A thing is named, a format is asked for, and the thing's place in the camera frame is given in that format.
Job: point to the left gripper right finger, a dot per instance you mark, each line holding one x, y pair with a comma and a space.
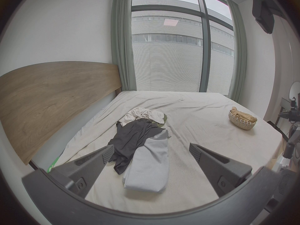
218, 170

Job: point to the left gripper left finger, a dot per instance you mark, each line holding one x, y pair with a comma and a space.
86, 167

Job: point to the tan shorts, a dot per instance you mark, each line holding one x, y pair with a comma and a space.
243, 117

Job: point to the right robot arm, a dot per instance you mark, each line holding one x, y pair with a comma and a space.
291, 144

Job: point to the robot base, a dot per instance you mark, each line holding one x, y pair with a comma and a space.
283, 164

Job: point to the round woven basket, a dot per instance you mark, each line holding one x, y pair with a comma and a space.
241, 125

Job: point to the black garment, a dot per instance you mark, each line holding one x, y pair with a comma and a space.
131, 137

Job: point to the bed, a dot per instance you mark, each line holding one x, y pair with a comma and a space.
199, 116

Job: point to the pale grey garment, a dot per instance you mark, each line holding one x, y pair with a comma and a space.
150, 167

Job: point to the green garment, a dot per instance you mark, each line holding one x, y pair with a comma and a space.
164, 119

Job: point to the white garment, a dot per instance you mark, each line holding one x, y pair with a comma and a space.
140, 114

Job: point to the green printed package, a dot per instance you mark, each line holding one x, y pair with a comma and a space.
54, 165

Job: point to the window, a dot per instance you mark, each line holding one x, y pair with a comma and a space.
168, 67

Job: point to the grey-green curtain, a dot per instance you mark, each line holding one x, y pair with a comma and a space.
240, 55
123, 43

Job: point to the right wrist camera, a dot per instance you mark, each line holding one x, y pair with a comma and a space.
294, 102

